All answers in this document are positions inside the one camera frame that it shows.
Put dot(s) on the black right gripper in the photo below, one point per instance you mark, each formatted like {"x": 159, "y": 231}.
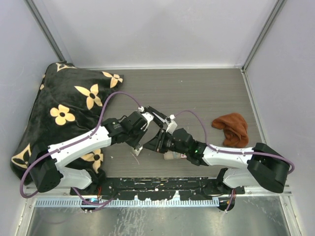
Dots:
{"x": 157, "y": 144}

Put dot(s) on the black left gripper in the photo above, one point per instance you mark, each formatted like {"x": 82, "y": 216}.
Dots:
{"x": 141, "y": 131}

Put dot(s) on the red white staple box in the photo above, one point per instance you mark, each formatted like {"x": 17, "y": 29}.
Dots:
{"x": 170, "y": 155}

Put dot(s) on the black stapler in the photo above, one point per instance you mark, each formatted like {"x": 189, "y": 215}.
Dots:
{"x": 159, "y": 118}

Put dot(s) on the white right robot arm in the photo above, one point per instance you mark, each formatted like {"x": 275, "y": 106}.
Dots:
{"x": 259, "y": 165}

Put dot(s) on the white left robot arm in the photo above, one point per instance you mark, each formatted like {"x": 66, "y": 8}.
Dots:
{"x": 49, "y": 164}

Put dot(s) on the black floral cushion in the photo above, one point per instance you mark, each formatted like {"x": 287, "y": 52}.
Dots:
{"x": 68, "y": 104}

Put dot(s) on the orange brown cloth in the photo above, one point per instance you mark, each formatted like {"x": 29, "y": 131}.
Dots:
{"x": 235, "y": 130}

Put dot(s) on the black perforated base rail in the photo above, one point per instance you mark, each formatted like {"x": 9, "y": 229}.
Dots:
{"x": 157, "y": 188}

